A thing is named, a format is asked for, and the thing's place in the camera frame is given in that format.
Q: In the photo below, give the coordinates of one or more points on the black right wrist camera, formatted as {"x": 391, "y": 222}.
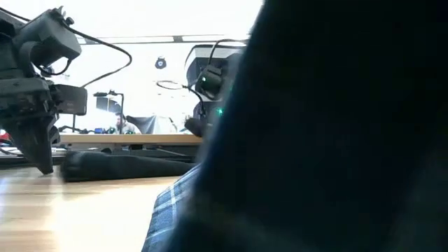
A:
{"x": 211, "y": 80}

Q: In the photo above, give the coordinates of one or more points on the navy striped fabric laundry bin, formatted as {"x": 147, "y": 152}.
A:
{"x": 197, "y": 56}

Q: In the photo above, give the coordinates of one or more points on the black ceiling-mounted camera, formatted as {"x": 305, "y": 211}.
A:
{"x": 160, "y": 63}

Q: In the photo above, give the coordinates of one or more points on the beige desk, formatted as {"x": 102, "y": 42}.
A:
{"x": 140, "y": 139}

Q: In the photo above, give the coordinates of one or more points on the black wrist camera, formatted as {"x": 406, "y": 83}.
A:
{"x": 49, "y": 38}
{"x": 211, "y": 80}

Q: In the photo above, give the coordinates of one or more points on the grey draped cover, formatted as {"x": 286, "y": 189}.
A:
{"x": 150, "y": 124}

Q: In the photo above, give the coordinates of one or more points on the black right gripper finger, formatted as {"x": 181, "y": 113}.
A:
{"x": 196, "y": 126}

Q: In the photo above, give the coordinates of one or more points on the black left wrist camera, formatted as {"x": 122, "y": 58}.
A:
{"x": 49, "y": 38}

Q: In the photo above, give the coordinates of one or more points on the dark garment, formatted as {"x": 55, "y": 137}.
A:
{"x": 315, "y": 140}

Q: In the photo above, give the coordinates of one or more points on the person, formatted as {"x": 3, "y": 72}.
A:
{"x": 124, "y": 126}

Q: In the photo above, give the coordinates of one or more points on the black metal rack frame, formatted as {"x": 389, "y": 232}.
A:
{"x": 120, "y": 112}

